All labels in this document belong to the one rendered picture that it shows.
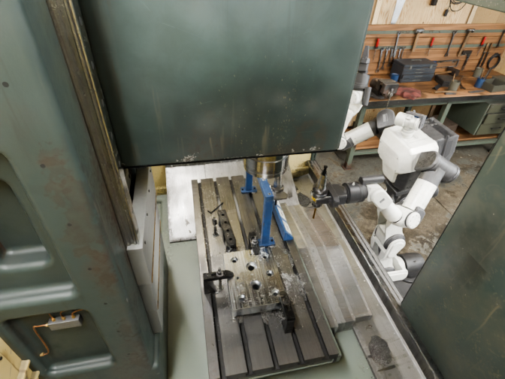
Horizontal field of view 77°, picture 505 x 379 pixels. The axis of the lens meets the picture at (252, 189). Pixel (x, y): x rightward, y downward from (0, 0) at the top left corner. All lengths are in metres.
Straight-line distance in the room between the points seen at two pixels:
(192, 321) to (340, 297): 0.75
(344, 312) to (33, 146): 1.47
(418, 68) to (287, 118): 3.41
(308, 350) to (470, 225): 0.74
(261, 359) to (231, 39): 1.09
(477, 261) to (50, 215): 1.25
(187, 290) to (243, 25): 1.41
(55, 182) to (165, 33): 0.39
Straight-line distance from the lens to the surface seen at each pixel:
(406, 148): 1.71
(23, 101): 0.66
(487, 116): 4.59
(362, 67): 1.85
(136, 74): 0.83
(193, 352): 1.69
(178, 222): 2.12
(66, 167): 0.71
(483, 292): 1.34
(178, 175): 2.27
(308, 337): 1.42
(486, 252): 1.28
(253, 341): 1.39
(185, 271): 1.93
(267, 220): 1.54
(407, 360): 1.78
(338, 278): 1.83
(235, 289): 1.39
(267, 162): 1.04
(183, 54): 0.81
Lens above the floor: 2.15
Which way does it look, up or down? 39 degrees down
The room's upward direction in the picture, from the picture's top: 3 degrees clockwise
